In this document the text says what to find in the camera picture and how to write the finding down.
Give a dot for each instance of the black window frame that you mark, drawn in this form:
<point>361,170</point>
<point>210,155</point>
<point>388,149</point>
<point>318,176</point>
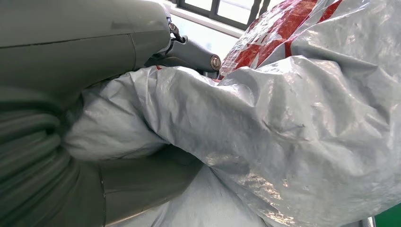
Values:
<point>213,9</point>

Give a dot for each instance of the grey plastic courier package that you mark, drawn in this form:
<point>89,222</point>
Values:
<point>282,131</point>

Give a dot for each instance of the ribbed grey left arm sleeve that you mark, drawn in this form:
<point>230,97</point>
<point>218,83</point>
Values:
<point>37,175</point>

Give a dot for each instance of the green plastic delivery box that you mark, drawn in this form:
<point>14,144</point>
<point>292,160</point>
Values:
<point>390,217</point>

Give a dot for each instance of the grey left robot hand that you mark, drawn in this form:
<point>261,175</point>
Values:
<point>69,47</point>

